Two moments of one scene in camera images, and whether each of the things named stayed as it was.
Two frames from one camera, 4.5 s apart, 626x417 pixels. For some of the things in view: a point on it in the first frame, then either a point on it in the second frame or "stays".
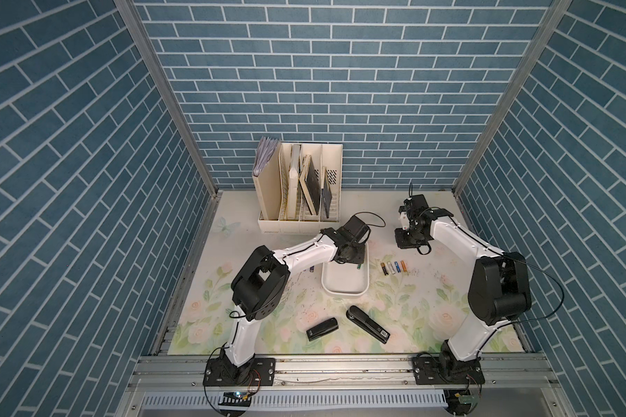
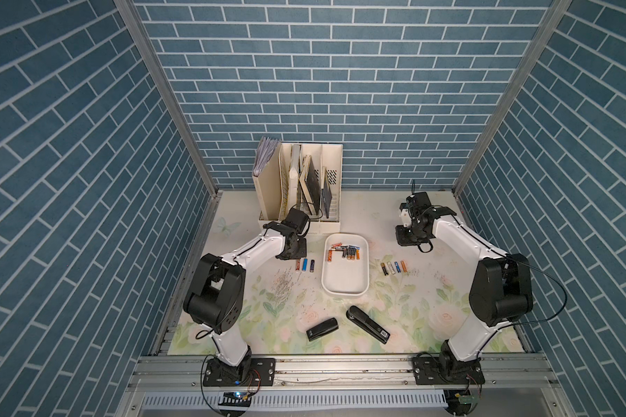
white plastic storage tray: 346,280 stays
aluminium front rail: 342,373 stays
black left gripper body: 355,253 to 298,250
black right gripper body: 406,239 stays
